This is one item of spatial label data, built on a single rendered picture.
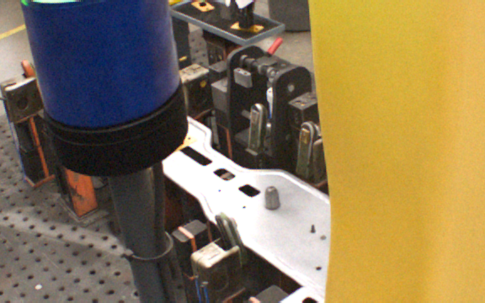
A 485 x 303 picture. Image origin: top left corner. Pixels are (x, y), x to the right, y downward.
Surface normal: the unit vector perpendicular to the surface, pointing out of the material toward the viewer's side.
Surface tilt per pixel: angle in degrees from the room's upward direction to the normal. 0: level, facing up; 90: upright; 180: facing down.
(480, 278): 90
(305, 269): 0
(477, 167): 90
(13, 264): 0
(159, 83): 90
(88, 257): 0
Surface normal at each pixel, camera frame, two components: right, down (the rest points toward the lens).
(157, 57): 0.83, 0.25
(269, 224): -0.09, -0.83
